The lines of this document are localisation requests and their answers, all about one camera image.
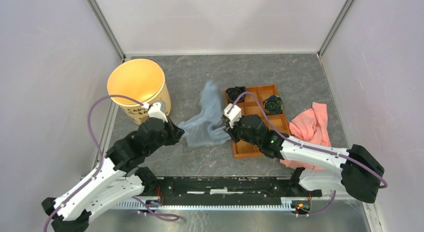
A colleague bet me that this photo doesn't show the white slotted cable duct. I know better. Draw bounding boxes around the white slotted cable duct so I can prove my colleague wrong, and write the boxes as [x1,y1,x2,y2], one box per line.
[112,198,295,212]

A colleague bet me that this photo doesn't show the aluminium frame rail front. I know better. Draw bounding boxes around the aluminium frame rail front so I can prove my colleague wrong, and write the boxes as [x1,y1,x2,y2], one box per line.
[76,176,376,200]

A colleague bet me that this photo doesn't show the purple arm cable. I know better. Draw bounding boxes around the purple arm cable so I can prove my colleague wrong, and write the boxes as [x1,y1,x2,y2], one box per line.
[43,95,180,232]
[228,91,389,218]

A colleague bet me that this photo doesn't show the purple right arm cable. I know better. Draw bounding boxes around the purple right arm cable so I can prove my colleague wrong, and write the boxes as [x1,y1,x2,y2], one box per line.
[228,91,389,218]

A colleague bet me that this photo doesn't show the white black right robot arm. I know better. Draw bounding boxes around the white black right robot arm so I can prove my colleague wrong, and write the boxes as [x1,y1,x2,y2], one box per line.
[223,114,388,203]

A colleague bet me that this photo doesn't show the pink cloth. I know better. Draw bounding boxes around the pink cloth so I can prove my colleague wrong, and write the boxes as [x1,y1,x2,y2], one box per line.
[279,102,332,171]

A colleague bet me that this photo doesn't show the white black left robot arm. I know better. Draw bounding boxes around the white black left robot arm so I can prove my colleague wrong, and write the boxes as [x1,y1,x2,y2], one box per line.
[41,117,185,231]

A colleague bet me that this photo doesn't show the orange compartment tray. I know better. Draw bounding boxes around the orange compartment tray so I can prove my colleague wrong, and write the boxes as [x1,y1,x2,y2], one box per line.
[223,84,291,159]

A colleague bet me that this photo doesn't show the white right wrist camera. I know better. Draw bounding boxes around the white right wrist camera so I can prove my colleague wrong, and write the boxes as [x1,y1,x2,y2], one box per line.
[223,103,242,128]

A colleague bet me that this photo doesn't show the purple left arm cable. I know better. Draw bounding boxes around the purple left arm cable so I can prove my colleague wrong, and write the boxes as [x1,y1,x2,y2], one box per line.
[43,95,180,232]

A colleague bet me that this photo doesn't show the yellow capybara trash bin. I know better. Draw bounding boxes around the yellow capybara trash bin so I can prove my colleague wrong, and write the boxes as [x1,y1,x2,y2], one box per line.
[107,59,172,125]

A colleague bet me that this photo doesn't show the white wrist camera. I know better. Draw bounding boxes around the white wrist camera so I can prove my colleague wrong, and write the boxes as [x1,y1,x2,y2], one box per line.
[223,103,242,128]
[147,100,168,122]

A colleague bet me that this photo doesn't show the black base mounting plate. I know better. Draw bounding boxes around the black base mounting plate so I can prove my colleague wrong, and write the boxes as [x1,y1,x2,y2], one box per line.
[138,176,323,206]

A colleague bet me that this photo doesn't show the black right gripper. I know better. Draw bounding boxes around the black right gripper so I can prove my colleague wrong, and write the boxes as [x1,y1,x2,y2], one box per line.
[222,114,260,147]

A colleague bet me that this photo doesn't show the light blue plastic trash bag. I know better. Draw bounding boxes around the light blue plastic trash bag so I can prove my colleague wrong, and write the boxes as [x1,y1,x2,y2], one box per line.
[178,81,231,148]

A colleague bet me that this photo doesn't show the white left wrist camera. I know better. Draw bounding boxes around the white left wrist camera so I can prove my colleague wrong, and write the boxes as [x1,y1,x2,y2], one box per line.
[147,100,168,122]

